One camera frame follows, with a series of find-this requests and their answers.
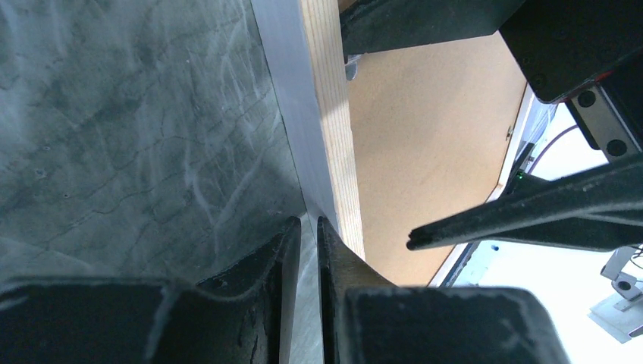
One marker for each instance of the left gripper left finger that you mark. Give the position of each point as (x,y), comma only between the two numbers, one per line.
(244,314)

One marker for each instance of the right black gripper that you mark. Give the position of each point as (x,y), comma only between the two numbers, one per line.
(588,56)

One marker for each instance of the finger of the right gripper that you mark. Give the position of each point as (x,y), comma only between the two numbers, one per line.
(599,209)
(384,25)

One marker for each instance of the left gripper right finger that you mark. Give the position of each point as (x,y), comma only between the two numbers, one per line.
(367,319)

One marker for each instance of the wooden picture frame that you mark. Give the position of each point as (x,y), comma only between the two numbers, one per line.
(311,75)

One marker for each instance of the brown backing board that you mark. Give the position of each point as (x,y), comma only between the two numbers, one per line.
(431,128)

